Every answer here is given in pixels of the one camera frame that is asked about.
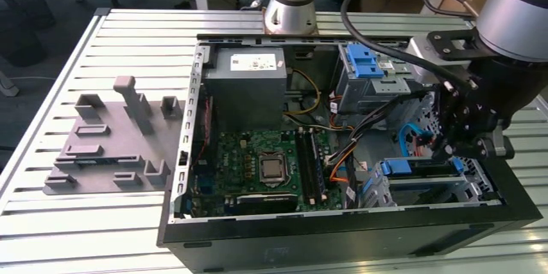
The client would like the red black twisted wire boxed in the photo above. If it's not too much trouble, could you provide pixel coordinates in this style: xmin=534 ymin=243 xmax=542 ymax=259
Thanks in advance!
xmin=190 ymin=98 xmax=214 ymax=172

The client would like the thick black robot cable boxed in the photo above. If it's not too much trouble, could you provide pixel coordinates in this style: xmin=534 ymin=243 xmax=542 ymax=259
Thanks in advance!
xmin=340 ymin=0 xmax=472 ymax=95

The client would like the grey metal disk bay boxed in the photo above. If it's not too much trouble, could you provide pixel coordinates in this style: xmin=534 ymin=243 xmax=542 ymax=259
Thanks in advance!
xmin=366 ymin=157 xmax=486 ymax=207

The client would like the grey power supply unit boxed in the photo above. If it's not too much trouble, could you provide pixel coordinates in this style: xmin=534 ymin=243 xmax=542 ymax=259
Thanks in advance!
xmin=200 ymin=46 xmax=288 ymax=130

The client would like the white metal stand foot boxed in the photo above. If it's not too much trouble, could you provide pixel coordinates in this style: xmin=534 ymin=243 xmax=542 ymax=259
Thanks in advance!
xmin=0 ymin=70 xmax=20 ymax=98

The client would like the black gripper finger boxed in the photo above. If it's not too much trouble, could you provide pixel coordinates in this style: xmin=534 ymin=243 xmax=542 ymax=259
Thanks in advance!
xmin=429 ymin=77 xmax=477 ymax=160
xmin=448 ymin=106 xmax=516 ymax=162

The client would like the black power connector wire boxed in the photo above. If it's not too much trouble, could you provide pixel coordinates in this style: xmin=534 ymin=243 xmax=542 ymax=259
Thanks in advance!
xmin=413 ymin=126 xmax=441 ymax=159

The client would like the hard disk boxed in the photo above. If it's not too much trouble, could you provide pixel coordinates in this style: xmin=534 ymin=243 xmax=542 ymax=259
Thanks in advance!
xmin=380 ymin=157 xmax=465 ymax=178

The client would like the black sleeved cable bundle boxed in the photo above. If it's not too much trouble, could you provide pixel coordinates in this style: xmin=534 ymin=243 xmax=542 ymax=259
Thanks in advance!
xmin=329 ymin=90 xmax=429 ymax=172

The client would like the black graphics card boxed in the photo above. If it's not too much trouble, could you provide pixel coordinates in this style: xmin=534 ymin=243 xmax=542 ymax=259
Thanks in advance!
xmin=233 ymin=192 xmax=298 ymax=214

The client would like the blue plastic drive latch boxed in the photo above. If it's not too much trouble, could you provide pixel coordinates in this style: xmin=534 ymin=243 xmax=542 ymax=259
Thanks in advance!
xmin=346 ymin=44 xmax=385 ymax=79

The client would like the black PC case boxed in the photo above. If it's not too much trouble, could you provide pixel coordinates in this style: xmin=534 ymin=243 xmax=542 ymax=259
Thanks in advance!
xmin=156 ymin=33 xmax=544 ymax=273

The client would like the yellow wire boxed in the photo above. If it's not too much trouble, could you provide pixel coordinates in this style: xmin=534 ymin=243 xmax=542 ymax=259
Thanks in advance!
xmin=282 ymin=68 xmax=321 ymax=116

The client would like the grey drive cage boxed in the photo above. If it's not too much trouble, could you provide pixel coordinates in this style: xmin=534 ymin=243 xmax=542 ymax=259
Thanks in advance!
xmin=336 ymin=42 xmax=433 ymax=114

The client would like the silver CPU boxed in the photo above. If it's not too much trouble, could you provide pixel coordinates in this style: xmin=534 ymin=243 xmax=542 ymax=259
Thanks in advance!
xmin=261 ymin=159 xmax=284 ymax=180

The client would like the black RAM stick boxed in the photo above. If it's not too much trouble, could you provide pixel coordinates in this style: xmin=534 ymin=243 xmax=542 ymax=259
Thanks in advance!
xmin=296 ymin=128 xmax=316 ymax=204

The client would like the grey parts rack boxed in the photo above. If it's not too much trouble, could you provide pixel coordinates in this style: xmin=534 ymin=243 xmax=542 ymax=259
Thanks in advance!
xmin=41 ymin=74 xmax=189 ymax=196

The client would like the orange wire bundle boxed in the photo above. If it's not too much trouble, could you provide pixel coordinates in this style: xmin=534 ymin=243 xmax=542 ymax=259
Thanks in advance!
xmin=329 ymin=145 xmax=357 ymax=188

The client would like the blue data wire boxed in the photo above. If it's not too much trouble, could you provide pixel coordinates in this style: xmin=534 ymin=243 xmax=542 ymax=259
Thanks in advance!
xmin=397 ymin=119 xmax=433 ymax=159

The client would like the CPU socket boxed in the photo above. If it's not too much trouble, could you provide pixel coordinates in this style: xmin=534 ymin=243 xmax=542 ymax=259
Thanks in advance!
xmin=254 ymin=151 xmax=292 ymax=189

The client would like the green motherboard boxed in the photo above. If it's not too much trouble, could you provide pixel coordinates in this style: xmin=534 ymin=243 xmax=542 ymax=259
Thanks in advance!
xmin=192 ymin=128 xmax=344 ymax=216

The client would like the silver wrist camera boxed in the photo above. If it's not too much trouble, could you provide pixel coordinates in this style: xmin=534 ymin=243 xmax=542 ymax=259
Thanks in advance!
xmin=404 ymin=35 xmax=472 ymax=87

